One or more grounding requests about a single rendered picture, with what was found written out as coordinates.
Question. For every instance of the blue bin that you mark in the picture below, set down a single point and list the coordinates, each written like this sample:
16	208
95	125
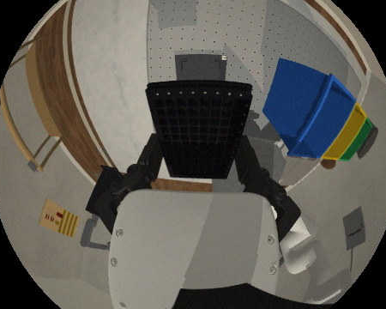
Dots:
297	94

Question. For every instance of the green open-top bin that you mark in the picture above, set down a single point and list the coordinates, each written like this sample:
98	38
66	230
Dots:
361	136

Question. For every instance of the yellow recycling bin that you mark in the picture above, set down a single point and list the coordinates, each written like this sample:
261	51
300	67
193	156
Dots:
346	136

